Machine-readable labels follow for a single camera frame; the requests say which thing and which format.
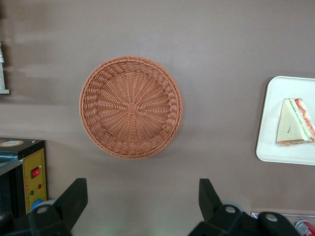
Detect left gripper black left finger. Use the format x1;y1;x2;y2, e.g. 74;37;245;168
0;177;89;236

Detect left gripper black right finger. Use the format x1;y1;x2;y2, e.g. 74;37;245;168
188;178;301;236

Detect triangular sandwich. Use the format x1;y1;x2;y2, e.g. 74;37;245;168
275;97;315;147

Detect cream rectangular tray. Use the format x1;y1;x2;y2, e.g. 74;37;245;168
255;76;315;166

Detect round brown wicker basket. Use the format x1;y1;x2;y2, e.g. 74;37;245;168
78;55;184;160

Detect black appliance with yellow panel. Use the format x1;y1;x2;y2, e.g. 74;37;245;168
0;138;47;219

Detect clear acrylic bottle holder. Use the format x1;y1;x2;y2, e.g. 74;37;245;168
251;211;315;236

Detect red cola cans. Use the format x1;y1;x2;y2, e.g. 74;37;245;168
294;220;315;236

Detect white shelf rack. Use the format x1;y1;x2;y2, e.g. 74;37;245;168
0;41;10;95

